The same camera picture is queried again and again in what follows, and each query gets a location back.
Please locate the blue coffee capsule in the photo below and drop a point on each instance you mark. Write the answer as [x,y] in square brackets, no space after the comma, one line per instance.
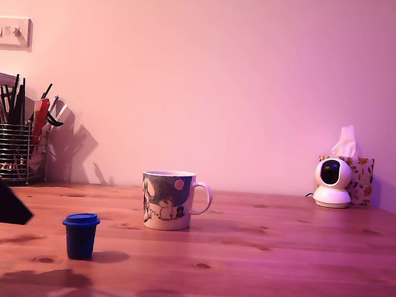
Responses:
[80,242]

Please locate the pale plastic bag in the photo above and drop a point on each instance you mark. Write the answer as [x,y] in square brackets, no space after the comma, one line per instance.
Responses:
[42,151]

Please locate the red utensil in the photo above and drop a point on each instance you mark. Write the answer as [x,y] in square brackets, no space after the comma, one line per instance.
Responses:
[40,117]

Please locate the wide black spatula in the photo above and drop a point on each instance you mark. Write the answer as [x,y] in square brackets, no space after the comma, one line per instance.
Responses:
[20,109]

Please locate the black curved utensil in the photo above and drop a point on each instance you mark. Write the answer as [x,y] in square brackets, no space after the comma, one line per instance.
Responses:
[55,122]

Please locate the silver metal utensil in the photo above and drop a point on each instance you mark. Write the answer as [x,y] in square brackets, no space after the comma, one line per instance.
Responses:
[61,108]

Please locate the thin black stick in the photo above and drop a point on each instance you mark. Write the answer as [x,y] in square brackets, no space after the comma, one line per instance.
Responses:
[17,88]

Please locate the cartoon print ceramic mug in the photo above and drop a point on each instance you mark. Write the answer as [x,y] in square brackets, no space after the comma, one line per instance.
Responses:
[167,204]

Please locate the white tissue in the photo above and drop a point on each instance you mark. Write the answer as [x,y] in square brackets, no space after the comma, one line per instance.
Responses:
[346,142]

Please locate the leaf print tissue box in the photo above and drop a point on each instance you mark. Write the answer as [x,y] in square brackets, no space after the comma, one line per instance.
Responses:
[363,180]

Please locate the white wall switch plate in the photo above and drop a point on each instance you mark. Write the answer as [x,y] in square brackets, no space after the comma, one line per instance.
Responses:
[8,41]

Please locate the small white round camera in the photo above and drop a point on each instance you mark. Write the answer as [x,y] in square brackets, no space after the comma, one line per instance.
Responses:
[332,197]

